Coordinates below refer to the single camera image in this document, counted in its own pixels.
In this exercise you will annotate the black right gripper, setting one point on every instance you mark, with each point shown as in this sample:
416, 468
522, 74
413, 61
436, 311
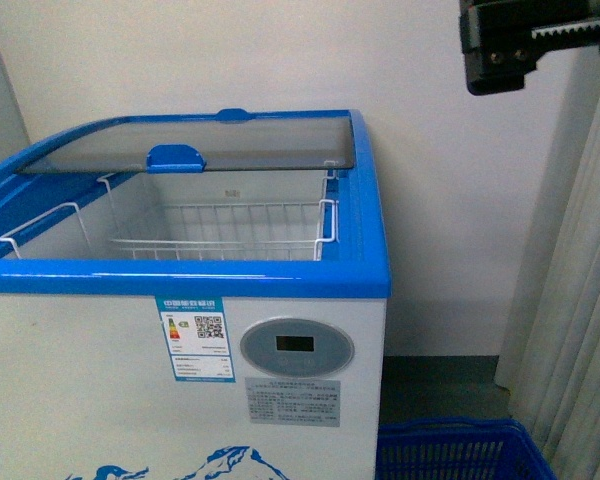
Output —
502, 41

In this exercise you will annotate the glass sliding lid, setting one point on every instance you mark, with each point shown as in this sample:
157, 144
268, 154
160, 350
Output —
231, 115
205, 145

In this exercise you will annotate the white pleated curtain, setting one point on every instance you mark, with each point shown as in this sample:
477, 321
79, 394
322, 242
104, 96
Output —
550, 357

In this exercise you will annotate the white blue chest freezer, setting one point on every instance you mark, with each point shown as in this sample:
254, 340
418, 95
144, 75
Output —
115, 368

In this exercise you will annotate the blue plastic shopping basket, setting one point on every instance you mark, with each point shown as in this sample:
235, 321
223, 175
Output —
458, 448

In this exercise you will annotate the white wire freezer basket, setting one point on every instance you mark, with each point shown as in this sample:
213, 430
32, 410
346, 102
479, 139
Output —
237, 216

